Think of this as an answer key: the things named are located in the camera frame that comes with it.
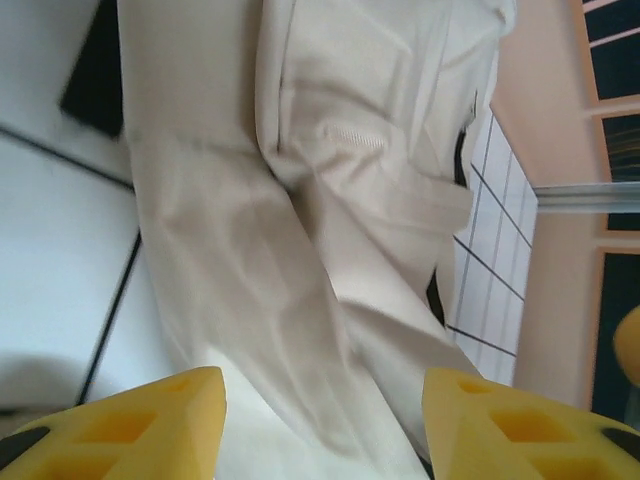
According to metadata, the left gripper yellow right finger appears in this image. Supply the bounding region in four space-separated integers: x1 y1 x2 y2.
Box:
422 367 640 480

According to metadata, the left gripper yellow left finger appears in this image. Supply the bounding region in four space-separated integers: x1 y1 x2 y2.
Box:
0 366 229 480

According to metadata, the beige canvas backpack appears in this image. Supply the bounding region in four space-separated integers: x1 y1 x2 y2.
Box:
59 0 519 480

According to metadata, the aluminium corner post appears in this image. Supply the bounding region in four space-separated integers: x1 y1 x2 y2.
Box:
533 182 640 216

